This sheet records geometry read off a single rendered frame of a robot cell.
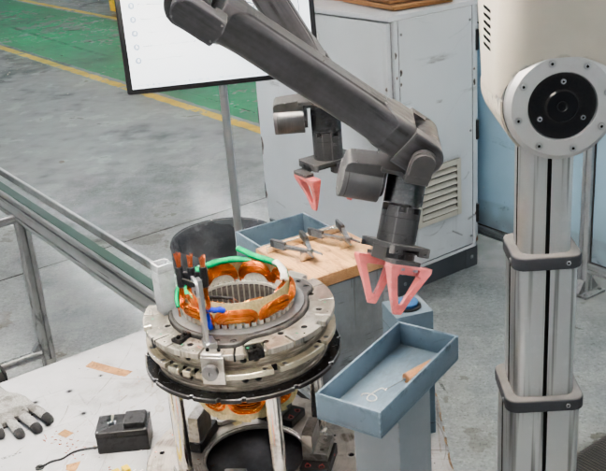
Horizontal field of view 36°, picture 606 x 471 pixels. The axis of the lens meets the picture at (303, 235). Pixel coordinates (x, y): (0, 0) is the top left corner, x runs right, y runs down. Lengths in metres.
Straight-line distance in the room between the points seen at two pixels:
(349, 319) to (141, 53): 1.04
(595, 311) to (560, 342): 2.35
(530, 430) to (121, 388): 0.86
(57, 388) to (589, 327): 2.33
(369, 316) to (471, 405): 1.51
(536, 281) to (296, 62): 0.55
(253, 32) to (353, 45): 2.64
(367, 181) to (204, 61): 1.25
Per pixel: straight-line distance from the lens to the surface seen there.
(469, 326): 3.76
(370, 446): 1.45
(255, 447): 1.75
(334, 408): 1.34
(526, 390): 1.60
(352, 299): 1.77
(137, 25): 2.49
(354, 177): 1.31
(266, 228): 1.97
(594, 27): 1.33
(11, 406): 1.98
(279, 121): 1.74
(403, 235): 1.33
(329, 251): 1.80
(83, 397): 1.99
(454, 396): 3.32
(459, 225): 4.13
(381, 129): 1.26
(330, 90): 1.22
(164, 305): 1.54
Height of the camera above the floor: 1.78
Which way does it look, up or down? 22 degrees down
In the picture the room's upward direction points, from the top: 5 degrees counter-clockwise
